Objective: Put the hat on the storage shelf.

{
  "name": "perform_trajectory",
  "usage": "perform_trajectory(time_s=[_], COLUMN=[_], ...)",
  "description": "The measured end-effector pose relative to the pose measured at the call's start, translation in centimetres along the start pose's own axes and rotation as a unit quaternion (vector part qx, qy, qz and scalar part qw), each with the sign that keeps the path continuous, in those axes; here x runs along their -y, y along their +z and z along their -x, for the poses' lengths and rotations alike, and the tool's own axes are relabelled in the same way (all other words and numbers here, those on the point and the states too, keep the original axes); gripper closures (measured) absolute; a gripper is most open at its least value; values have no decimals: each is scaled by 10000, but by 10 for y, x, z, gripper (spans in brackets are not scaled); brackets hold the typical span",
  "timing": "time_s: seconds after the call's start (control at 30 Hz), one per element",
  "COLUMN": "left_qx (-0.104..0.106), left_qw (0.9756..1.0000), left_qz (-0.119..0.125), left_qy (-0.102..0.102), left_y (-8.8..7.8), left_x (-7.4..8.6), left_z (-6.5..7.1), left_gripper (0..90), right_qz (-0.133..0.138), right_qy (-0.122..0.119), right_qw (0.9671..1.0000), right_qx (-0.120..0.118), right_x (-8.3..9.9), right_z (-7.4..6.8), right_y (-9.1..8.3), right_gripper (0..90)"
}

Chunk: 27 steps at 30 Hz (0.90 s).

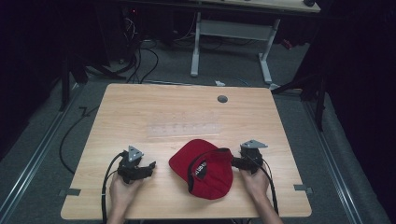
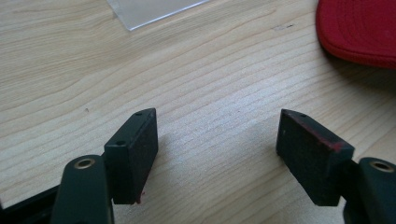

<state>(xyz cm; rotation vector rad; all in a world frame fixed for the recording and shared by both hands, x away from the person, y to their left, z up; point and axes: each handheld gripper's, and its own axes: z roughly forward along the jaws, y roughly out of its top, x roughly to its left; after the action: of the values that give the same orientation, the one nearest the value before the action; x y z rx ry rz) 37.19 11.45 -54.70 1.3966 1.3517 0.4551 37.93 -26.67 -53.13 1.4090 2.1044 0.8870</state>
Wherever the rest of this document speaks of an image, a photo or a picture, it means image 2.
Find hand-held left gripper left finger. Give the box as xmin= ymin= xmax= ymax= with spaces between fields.
xmin=104 ymin=107 xmax=159 ymax=205

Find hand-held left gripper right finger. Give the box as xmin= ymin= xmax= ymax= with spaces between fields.
xmin=276 ymin=108 xmax=356 ymax=207

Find red cap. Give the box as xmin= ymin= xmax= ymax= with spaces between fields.
xmin=315 ymin=0 xmax=396 ymax=70

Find clear plastic sheet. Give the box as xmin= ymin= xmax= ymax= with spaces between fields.
xmin=106 ymin=0 xmax=210 ymax=32

